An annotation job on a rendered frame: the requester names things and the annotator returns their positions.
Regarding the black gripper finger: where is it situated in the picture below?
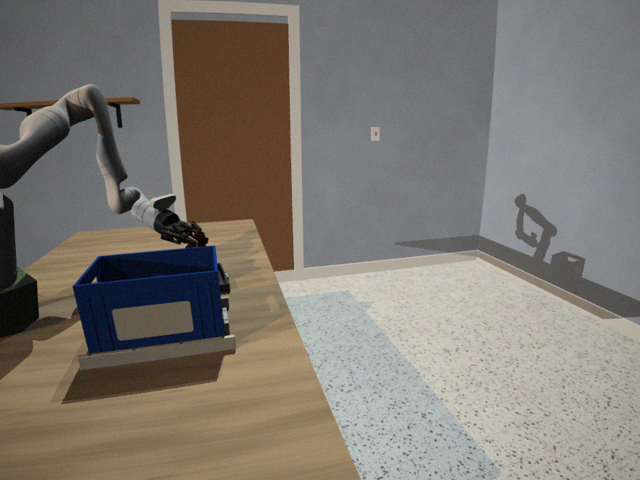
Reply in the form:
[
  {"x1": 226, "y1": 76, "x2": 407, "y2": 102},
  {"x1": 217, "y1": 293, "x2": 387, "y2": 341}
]
[
  {"x1": 179, "y1": 221, "x2": 208, "y2": 244},
  {"x1": 161, "y1": 223, "x2": 200, "y2": 247}
]

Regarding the blue crate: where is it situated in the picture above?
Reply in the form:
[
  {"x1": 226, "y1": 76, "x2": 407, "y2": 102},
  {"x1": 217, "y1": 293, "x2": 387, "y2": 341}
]
[{"x1": 73, "y1": 245, "x2": 225, "y2": 354}]

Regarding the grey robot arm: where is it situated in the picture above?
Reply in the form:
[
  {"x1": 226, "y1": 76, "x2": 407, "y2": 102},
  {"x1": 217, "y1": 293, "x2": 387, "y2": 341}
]
[{"x1": 0, "y1": 84, "x2": 176, "y2": 288}]

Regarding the brown glass bottle with white label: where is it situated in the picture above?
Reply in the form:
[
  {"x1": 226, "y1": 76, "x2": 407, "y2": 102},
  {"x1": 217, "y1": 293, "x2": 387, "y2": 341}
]
[{"x1": 185, "y1": 231, "x2": 206, "y2": 248}]

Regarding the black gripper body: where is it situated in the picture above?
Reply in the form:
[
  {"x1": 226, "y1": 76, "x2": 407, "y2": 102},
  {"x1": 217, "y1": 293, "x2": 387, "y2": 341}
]
[{"x1": 154, "y1": 210, "x2": 189, "y2": 234}]

